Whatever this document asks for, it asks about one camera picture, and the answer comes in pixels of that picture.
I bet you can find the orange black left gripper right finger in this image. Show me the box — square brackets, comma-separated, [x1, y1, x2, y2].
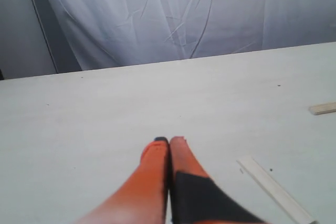
[170, 136, 265, 223]

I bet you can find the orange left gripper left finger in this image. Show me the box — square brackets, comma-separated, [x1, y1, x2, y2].
[77, 137, 169, 223]

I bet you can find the plain wood strip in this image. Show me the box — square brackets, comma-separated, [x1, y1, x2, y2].
[309, 102, 336, 115]

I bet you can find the white backdrop cloth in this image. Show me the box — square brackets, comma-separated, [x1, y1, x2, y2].
[0, 0, 336, 80]

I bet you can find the thin wood strip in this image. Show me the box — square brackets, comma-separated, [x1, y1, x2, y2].
[237, 156, 319, 224]

